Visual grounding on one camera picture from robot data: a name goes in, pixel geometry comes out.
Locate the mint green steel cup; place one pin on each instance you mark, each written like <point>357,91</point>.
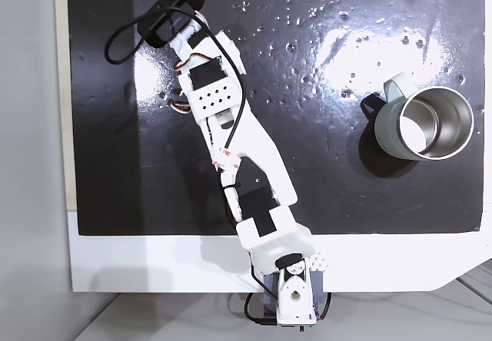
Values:
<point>388,126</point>

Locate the black glossy mat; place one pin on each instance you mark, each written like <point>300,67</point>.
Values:
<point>346,202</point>

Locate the grey table clamp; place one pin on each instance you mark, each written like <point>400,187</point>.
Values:
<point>320,285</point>

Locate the white tape with red print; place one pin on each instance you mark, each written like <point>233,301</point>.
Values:
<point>225,160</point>

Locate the black oval camera box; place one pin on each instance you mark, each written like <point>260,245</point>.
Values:
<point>169,14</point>

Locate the beige backing board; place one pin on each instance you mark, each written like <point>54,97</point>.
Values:
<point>61,87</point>

